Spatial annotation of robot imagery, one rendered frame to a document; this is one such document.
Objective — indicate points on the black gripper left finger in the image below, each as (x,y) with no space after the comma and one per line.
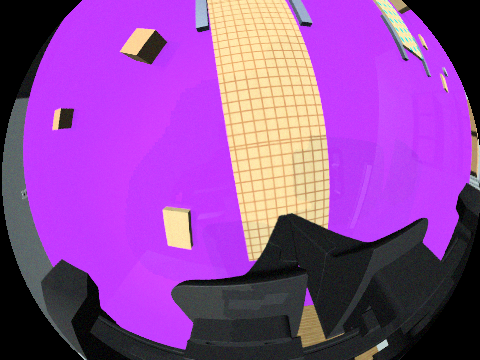
(276,285)

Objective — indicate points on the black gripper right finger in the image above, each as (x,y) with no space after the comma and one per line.
(340,268)

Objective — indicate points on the cream flat strip with teal dots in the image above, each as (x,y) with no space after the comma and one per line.
(399,26)

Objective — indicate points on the peach grid-patterned strip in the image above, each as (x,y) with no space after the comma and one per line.
(273,115)

